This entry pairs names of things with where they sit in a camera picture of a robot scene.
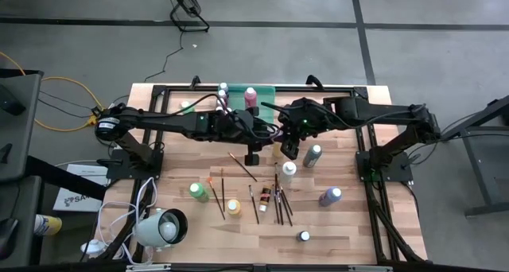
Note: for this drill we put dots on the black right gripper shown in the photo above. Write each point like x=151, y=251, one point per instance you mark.
x=294, y=133

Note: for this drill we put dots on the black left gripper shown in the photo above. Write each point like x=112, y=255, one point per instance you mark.
x=252, y=152

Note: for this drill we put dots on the large golden yellow paint bottle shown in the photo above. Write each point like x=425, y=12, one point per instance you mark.
x=277, y=149

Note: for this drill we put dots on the large grey-blue paint bottle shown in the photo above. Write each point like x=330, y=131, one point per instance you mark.
x=311, y=157

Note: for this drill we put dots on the large white paint bottle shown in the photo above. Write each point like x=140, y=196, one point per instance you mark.
x=287, y=172

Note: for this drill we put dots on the large pink-red paint bottle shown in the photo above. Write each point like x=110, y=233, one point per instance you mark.
x=250, y=97

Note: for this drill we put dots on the small magenta paint bottle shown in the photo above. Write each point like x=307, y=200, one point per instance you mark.
x=219, y=104

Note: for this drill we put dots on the large purple paint bottle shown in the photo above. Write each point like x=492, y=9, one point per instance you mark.
x=329, y=197

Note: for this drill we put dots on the small white-capped paint bottle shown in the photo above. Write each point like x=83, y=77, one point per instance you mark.
x=223, y=87

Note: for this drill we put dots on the thin brown paintbrush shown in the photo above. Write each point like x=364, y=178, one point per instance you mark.
x=222, y=190

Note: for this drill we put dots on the large bright yellow paint bottle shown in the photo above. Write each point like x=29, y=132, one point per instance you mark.
x=234, y=209

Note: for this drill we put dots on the orange-bristle paintbrush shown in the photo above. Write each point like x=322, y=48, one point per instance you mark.
x=216, y=198

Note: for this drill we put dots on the small dark blue paint bottle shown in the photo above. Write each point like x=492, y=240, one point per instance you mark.
x=303, y=236

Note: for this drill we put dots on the large green paint bottle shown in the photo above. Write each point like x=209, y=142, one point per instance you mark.
x=185, y=105
x=199, y=193

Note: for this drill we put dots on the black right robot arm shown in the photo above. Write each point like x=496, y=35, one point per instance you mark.
x=378, y=113

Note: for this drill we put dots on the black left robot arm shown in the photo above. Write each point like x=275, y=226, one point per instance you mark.
x=167, y=123

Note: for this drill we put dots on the translucent green plastic bin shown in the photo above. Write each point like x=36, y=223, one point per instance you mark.
x=236, y=97

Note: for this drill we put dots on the black clamp hook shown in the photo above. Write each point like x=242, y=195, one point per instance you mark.
x=195, y=82
x=314, y=80

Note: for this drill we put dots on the pale green desk lamp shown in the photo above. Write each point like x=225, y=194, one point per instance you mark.
x=149, y=230

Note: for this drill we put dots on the black floor fan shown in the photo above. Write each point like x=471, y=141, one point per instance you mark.
x=185, y=1

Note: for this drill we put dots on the yellow power strip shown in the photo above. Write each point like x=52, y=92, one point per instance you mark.
x=96, y=117

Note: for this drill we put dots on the white printed cardboard box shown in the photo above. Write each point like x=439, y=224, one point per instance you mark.
x=85, y=172

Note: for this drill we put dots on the white round lamp base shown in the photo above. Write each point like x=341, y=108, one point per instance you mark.
x=93, y=247

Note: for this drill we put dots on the black metal beam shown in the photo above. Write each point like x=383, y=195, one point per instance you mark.
x=59, y=176

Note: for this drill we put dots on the white and yellow can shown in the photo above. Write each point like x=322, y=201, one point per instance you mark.
x=47, y=225

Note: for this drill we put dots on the grey desk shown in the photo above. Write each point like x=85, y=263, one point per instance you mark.
x=24, y=144
x=24, y=200

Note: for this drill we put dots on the black device on desk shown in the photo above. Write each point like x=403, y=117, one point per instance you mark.
x=10, y=101

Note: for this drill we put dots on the black computer mouse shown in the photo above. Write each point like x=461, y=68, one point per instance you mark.
x=7, y=238

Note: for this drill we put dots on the black metal table frame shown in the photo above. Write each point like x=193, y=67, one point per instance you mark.
x=187, y=90

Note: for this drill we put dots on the silver metal bracket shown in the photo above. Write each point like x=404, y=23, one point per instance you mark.
x=149, y=268
x=370, y=269

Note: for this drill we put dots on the black desk frame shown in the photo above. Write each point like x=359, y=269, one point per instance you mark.
x=477, y=172

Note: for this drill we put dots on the small black bracket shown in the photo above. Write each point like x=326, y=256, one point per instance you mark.
x=5, y=152

